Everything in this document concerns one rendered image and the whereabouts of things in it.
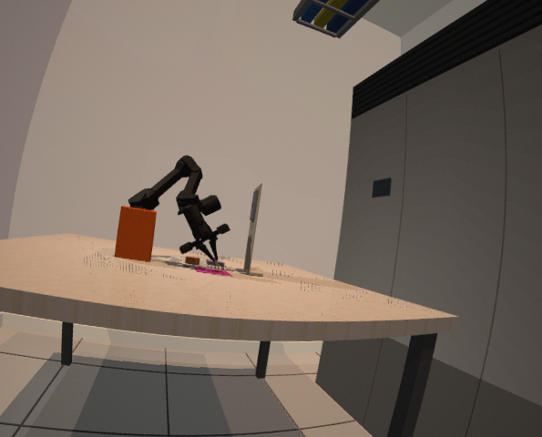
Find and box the magenta square marking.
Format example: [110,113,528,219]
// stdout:
[194,267,231,276]

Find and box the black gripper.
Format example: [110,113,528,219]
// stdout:
[179,218,230,262]

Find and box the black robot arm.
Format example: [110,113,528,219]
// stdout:
[128,155,221,223]

